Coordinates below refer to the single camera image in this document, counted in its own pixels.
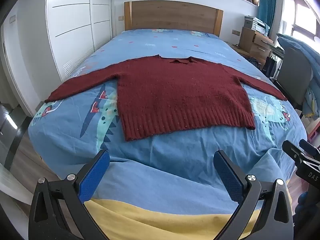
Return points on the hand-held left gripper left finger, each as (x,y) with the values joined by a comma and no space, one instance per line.
(93,177)

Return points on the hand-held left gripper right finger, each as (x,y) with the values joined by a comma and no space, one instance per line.
(228,177)

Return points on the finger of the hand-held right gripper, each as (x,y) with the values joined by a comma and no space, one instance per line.
(291,151)
(310,148)

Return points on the dark red knitted sweater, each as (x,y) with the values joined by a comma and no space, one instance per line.
(180,92)

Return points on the dark blue cloth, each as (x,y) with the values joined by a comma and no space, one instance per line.
(303,202)

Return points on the blue dinosaur print bed sheet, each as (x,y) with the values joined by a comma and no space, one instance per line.
(175,160)

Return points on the yellow blanket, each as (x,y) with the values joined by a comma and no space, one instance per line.
(162,220)

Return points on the black bag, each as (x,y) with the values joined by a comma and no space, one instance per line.
(270,66)

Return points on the grey chair with blue blanket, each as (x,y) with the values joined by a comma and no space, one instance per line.
(313,55)

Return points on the cardboard boxes stack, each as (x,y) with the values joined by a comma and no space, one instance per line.
(257,45)

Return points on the grey printer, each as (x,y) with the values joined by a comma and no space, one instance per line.
(256,24)

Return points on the window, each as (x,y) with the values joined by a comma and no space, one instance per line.
(303,15)

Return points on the white wardrobe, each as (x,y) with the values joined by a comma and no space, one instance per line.
(72,25)

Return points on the wooden headboard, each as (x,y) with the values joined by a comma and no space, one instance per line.
(172,15)

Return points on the wall switch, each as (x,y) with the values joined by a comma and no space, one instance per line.
(12,19)

